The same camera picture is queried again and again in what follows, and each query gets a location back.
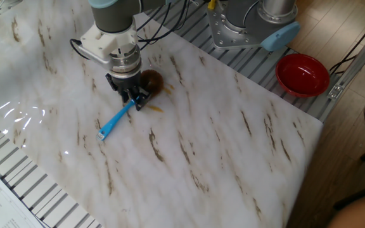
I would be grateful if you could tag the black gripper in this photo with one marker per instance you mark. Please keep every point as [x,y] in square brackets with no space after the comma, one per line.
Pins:
[128,84]

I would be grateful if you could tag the red bowl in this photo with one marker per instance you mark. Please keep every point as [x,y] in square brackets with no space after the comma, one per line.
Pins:
[299,76]

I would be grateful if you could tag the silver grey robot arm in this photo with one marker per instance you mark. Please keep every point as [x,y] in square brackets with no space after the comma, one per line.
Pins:
[112,16]

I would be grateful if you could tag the orange sauce stain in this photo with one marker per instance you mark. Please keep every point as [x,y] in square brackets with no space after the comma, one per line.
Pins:
[168,89]
[155,109]

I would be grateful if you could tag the white marble pattern sheet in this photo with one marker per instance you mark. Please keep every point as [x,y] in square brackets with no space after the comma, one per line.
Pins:
[217,142]

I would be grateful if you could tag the seated person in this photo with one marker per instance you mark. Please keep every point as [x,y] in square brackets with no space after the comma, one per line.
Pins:
[360,212]

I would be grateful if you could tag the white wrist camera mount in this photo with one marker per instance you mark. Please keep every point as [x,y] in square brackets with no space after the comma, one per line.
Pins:
[106,41]

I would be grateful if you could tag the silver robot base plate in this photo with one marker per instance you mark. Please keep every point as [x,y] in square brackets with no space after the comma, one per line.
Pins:
[223,35]

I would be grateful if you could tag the aluminium frame beam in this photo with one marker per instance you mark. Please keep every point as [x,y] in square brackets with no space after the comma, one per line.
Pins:
[360,57]

